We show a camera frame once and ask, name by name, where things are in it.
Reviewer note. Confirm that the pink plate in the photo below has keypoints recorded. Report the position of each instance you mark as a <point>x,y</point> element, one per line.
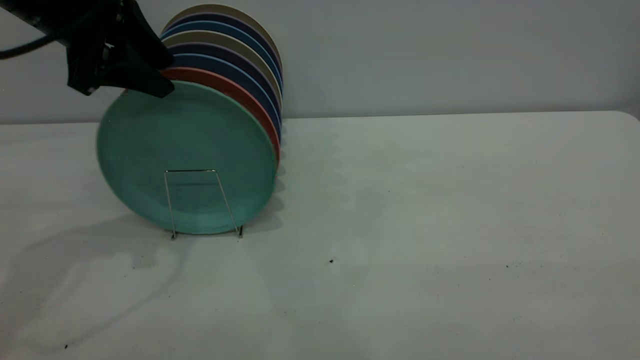
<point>240,96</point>

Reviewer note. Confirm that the navy blue plate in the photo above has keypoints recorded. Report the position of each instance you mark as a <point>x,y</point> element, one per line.
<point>225,67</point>

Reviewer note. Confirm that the beige plate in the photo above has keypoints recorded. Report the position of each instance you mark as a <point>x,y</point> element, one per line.
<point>220,8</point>
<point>215,38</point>

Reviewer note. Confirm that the teal blue plate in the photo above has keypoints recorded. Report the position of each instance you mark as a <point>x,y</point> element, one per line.
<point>220,27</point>

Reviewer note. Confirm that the dark purple plate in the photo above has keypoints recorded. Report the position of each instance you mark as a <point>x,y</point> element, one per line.
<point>225,18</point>
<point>220,51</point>

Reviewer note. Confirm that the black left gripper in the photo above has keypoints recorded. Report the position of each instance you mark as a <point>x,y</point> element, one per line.
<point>92,40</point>

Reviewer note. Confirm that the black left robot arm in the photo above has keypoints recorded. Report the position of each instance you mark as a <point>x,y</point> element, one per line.
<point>35,15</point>

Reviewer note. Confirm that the green plate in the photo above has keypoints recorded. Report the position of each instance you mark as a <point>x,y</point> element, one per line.
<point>185,150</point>

